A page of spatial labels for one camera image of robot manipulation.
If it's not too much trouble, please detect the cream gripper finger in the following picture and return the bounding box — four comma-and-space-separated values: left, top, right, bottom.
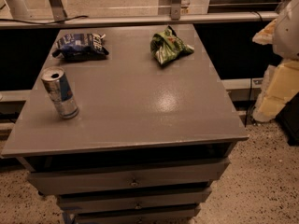
252, 60, 299, 122
252, 19, 277, 45

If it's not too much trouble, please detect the silver blue redbull can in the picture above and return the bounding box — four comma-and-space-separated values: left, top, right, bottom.
41, 66, 78, 119

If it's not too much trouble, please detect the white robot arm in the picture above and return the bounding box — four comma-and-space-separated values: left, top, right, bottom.
252, 0, 299, 122

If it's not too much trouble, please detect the green jalapeno chip bag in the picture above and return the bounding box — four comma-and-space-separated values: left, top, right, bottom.
150, 26, 194, 67

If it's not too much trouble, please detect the blue chip bag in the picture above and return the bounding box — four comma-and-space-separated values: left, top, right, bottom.
52, 33, 109, 61

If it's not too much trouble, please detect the lower metal beam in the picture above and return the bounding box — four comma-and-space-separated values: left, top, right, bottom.
222, 78, 263, 102

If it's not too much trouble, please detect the top grey drawer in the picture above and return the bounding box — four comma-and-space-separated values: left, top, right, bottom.
28, 158, 230, 195

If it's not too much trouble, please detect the grey drawer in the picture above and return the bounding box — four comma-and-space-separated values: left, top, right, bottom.
76, 204, 199, 224
28, 158, 230, 195
58, 186, 211, 214

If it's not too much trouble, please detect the middle grey drawer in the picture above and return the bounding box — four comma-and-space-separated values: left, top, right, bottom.
58, 186, 211, 214

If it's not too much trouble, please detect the grey drawer cabinet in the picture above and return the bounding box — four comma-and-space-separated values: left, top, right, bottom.
0, 23, 249, 224

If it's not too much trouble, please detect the bottom grey drawer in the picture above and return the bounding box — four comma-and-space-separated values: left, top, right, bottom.
76, 204, 199, 224

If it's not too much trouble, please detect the white pipe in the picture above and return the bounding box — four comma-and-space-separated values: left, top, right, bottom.
5, 0, 30, 20

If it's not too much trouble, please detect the metal horizontal rail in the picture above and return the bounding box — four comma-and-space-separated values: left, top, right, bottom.
0, 11, 278, 30

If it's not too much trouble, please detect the centre metal bracket strut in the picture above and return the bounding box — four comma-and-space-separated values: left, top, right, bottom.
170, 0, 181, 20

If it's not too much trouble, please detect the left metal bracket strut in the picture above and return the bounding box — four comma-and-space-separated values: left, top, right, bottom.
49, 0, 67, 21

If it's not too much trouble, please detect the black cable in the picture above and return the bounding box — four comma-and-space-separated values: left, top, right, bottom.
0, 14, 89, 25

